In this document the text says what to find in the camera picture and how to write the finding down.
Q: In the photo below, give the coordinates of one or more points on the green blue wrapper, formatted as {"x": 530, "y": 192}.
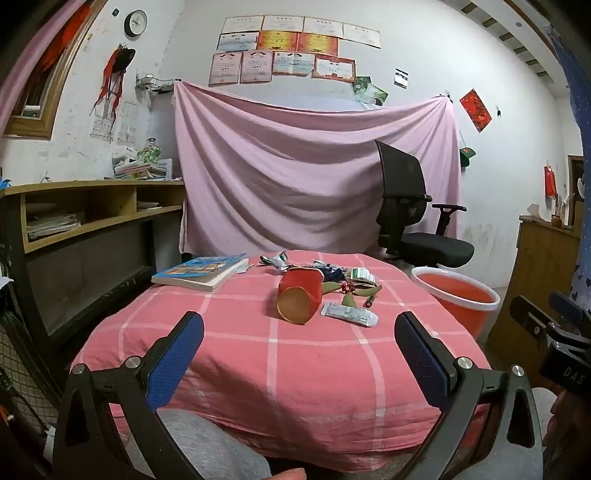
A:
{"x": 272, "y": 260}

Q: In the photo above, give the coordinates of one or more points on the green cap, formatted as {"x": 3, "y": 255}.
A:
{"x": 467, "y": 157}

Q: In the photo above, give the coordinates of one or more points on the white paper sheet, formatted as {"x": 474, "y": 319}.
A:
{"x": 4, "y": 283}

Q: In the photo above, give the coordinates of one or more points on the wooden desk with shelf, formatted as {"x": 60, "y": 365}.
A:
{"x": 69, "y": 187}

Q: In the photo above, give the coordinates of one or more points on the pink checked tablecloth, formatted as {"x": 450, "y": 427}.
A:
{"x": 300, "y": 369}

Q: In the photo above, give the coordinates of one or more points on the thick stack of papers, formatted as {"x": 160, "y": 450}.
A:
{"x": 53, "y": 226}

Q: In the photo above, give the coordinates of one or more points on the red cloth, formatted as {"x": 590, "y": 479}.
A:
{"x": 64, "y": 37}

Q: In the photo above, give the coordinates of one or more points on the wooden picture frame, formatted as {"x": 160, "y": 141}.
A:
{"x": 572, "y": 184}

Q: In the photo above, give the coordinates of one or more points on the green landscape photo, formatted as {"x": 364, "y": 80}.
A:
{"x": 377, "y": 96}
{"x": 359, "y": 85}

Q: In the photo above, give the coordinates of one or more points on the green white packet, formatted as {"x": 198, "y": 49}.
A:
{"x": 360, "y": 274}

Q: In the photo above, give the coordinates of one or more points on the hanging pink sheet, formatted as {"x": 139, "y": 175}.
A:
{"x": 286, "y": 184}

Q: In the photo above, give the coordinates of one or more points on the red bucket with white rim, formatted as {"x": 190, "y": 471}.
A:
{"x": 452, "y": 286}

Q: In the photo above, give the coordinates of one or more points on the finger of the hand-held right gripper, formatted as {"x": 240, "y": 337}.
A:
{"x": 531, "y": 318}
{"x": 570, "y": 307}

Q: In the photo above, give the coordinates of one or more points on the red paper cup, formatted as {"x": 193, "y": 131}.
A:
{"x": 302, "y": 288}

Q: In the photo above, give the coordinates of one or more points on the dark blue wrapper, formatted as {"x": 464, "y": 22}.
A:
{"x": 332, "y": 274}

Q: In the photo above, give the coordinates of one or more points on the person's left leg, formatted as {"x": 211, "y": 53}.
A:
{"x": 207, "y": 443}

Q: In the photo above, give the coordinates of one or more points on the blue dotted curtain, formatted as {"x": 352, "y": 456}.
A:
{"x": 579, "y": 92}

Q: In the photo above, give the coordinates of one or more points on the hanging red ribbons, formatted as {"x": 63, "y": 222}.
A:
{"x": 113, "y": 74}

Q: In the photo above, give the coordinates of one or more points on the small black white photo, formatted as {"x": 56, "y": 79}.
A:
{"x": 401, "y": 78}

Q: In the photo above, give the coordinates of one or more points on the beige patterned bag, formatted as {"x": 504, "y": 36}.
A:
{"x": 25, "y": 369}

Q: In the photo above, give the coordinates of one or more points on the glass jar with green contents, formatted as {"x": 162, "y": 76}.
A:
{"x": 150, "y": 151}

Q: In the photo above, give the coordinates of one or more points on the person's right leg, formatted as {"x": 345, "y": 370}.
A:
{"x": 547, "y": 406}

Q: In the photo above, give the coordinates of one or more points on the thin stack of papers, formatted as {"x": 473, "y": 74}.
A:
{"x": 148, "y": 206}

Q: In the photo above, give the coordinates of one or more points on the small red knot ornament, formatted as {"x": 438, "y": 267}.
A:
{"x": 346, "y": 287}

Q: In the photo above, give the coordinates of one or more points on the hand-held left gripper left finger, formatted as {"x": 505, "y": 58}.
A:
{"x": 178, "y": 360}

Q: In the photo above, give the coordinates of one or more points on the paper wall calendar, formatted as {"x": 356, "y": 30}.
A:
{"x": 122, "y": 124}

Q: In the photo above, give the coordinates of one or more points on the wooden cabinet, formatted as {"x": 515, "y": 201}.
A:
{"x": 540, "y": 267}

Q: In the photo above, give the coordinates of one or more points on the black office chair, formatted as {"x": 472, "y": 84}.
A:
{"x": 429, "y": 247}

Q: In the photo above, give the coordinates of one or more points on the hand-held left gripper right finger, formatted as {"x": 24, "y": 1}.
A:
{"x": 422, "y": 360}

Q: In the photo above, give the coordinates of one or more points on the red paper wall decoration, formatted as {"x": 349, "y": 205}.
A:
{"x": 475, "y": 110}

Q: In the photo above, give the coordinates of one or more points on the round wall clock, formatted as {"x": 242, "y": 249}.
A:
{"x": 136, "y": 23}

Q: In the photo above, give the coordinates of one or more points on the person's left hand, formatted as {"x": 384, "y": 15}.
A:
{"x": 288, "y": 475}

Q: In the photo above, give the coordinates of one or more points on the person's leg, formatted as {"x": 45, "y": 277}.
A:
{"x": 547, "y": 406}
{"x": 207, "y": 443}

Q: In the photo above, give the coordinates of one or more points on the blue illustrated book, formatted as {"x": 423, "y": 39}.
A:
{"x": 198, "y": 270}

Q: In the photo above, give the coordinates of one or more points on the long white packet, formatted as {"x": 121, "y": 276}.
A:
{"x": 349, "y": 315}

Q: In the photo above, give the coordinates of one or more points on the person's right hand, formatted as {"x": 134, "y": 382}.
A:
{"x": 568, "y": 415}

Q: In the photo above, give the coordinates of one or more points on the group of wall certificates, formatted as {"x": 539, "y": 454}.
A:
{"x": 286, "y": 50}

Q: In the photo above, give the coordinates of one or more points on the pink curtain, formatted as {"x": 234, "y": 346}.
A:
{"x": 27, "y": 60}

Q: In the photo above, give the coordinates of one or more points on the wooden window frame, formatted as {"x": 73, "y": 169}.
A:
{"x": 60, "y": 92}

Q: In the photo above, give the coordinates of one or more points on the red hanging wall ornament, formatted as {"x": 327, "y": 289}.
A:
{"x": 550, "y": 182}

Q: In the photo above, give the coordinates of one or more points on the stack of books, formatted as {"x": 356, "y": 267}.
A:
{"x": 138, "y": 171}

